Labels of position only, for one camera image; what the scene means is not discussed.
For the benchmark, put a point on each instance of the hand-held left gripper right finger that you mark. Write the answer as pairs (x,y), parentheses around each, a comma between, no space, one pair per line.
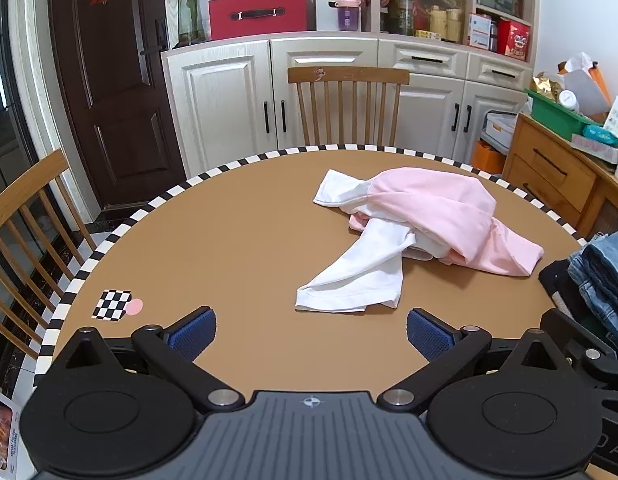
(426,336)

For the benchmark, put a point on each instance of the pink round sticker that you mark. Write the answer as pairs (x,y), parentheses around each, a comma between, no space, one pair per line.
(135,307)

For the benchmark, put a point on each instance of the orange bag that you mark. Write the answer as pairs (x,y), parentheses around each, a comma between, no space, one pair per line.
(489,157)

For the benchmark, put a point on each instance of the stack of folded jeans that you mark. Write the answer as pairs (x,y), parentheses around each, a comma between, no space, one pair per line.
(599,270)

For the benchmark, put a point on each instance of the dark brown door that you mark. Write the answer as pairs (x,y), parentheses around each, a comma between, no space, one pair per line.
(119,110)

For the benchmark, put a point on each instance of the red storage box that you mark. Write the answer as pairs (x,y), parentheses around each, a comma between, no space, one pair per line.
(259,22)

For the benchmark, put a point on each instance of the wooden chair with sticker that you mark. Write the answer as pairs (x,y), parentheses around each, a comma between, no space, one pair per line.
(349,75)

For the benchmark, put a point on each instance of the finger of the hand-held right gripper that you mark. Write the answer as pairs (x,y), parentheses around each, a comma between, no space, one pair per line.
(576,345)

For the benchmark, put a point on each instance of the white and orange cartons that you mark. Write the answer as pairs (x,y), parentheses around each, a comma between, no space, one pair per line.
(481,32)

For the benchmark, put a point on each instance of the yellow tin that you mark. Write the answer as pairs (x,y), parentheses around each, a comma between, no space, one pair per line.
(455,26)
(436,24)

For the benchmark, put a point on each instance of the black white checkered sticker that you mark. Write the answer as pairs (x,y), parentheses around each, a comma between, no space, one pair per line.
(111,305)

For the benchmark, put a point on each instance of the wooden spindle chair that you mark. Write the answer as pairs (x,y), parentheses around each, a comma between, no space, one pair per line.
(29,180)

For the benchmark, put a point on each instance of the pink and white t-shirt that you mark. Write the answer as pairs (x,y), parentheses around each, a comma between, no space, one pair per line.
(429,210)

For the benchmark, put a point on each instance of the red gift box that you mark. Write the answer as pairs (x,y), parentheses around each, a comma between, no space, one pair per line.
(514,40)

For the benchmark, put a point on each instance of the white storage box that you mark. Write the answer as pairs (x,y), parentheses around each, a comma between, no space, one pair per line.
(499,132)

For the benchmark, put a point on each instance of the printed snack bag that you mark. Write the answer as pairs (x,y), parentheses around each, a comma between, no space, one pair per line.
(1,430)

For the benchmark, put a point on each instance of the wooden side cabinet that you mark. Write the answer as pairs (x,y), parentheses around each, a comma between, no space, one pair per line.
(549,170)

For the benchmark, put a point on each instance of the purple water bottle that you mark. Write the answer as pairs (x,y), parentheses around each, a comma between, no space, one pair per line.
(348,17)

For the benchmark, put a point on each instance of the glass vase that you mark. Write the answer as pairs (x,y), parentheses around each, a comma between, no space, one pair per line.
(191,25)

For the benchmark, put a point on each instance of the green plastic crate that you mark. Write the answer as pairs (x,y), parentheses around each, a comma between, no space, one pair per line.
(559,117)

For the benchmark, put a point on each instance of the gold foil packet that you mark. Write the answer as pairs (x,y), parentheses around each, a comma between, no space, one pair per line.
(546,87)

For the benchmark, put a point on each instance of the white cabinet with shelves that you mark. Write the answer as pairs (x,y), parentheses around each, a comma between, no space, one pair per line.
(219,95)

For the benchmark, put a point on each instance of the white plastic bottle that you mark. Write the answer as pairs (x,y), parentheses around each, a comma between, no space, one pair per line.
(569,101)

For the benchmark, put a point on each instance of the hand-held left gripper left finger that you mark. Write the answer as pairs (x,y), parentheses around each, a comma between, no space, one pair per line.
(194,334)

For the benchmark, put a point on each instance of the grey paper bag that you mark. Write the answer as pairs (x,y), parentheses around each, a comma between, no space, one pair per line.
(586,87)

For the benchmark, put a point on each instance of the teal wipes packet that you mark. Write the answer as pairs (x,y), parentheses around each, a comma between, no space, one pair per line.
(601,136)

